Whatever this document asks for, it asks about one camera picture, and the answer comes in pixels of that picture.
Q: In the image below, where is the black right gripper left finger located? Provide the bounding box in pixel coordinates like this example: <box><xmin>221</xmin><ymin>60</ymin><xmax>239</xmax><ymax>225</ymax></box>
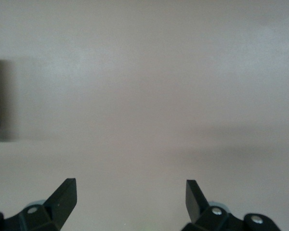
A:
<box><xmin>0</xmin><ymin>178</ymin><xmax>78</xmax><ymax>231</ymax></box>

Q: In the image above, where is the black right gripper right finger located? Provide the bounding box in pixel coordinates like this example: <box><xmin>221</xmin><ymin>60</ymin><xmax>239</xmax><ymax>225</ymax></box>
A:
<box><xmin>182</xmin><ymin>179</ymin><xmax>280</xmax><ymax>231</ymax></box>

